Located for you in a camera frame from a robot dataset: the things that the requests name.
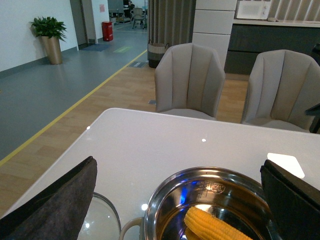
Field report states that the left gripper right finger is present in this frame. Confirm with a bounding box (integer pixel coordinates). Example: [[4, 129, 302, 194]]
[[260, 159, 320, 240]]

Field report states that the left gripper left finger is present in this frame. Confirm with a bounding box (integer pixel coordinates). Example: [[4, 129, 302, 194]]
[[0, 156, 98, 240]]

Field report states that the glass pot lid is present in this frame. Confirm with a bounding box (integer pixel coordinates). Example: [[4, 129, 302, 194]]
[[78, 192, 122, 240]]

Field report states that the yellow corn cob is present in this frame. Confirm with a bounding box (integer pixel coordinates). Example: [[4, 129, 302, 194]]
[[184, 206, 252, 240]]

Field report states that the gold plant pot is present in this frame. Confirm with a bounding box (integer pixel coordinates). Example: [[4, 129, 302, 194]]
[[41, 36, 63, 65]]

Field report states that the right beige chair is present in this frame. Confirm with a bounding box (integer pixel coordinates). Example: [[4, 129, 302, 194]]
[[240, 49, 320, 133]]

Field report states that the beige chair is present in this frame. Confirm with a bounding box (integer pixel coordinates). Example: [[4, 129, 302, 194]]
[[240, 49, 320, 133], [154, 43, 226, 120]]

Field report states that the left beige chair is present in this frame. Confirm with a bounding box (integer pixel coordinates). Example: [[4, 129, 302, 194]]
[[154, 43, 226, 120]]

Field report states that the blue floor mat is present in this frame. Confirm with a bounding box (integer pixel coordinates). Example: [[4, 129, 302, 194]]
[[81, 44, 110, 52]]

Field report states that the dark kitchen counter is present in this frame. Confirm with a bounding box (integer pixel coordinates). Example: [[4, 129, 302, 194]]
[[224, 24, 320, 75]]

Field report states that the green potted plant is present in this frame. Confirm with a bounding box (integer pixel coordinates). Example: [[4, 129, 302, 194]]
[[29, 16, 67, 41]]

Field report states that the red bin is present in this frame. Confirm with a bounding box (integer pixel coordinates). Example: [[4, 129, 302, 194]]
[[101, 21, 113, 42]]

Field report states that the woven laundry basket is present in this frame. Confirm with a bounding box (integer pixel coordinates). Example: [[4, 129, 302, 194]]
[[147, 39, 170, 68]]

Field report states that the white microwave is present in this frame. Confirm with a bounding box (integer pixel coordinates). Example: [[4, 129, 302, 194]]
[[235, 0, 272, 20]]

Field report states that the white pillar cabinet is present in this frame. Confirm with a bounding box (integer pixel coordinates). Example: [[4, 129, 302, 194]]
[[192, 0, 237, 67]]

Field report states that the office chair far away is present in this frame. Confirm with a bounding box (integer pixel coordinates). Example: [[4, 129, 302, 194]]
[[132, 7, 145, 29]]

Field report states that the grey curtain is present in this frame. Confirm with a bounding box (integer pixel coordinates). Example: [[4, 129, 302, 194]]
[[147, 0, 196, 46]]

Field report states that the steel pot with beige handle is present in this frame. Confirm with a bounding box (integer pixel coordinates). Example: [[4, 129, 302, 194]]
[[119, 167, 281, 240]]

